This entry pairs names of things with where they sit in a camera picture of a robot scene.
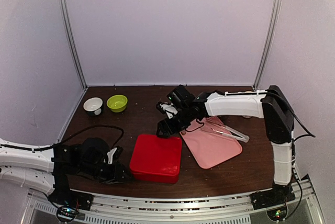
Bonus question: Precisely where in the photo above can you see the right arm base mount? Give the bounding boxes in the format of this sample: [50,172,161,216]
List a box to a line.
[250,190,296,210]

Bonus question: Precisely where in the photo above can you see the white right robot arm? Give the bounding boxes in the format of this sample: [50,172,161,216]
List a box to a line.
[156,85,296,204]

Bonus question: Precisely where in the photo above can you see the green plastic bowl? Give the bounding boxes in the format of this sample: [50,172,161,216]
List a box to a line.
[106,95,128,113]

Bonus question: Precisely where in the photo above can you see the aluminium frame post right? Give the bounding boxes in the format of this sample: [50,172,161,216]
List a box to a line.
[253,0,282,89]

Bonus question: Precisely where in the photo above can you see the aluminium frame post left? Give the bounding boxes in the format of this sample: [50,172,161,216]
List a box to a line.
[59,0,87,89]

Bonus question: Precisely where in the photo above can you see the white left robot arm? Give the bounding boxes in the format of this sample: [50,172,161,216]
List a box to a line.
[1,138,133,205]

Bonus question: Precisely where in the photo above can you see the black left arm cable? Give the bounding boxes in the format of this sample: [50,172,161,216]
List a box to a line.
[33,125,124,151]

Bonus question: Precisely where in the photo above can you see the red tin lid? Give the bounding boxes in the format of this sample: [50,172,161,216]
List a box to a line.
[129,134,182,178]

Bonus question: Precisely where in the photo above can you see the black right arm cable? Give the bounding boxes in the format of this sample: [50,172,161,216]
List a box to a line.
[269,90,316,140]

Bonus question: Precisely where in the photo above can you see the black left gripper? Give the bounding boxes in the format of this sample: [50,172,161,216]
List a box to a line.
[80,159,134,185]

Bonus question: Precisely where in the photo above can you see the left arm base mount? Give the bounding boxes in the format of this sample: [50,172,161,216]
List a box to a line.
[48,189,94,210]

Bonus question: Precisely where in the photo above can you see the red tin box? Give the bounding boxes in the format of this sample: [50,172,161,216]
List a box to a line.
[131,172,179,184]

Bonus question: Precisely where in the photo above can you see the white ceramic bowl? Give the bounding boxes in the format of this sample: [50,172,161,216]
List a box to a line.
[83,97,104,117]

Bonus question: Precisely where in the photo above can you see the aluminium frame post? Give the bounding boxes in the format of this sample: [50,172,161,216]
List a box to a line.
[253,0,282,89]
[59,0,87,89]

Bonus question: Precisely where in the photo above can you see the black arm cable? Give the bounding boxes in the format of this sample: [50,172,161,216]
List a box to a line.
[33,125,124,151]
[269,90,316,140]

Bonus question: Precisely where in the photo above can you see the aluminium front rail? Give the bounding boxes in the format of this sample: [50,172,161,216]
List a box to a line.
[19,179,326,223]

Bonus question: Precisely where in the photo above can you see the pink plastic tray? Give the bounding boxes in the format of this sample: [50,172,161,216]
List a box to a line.
[180,118,242,169]

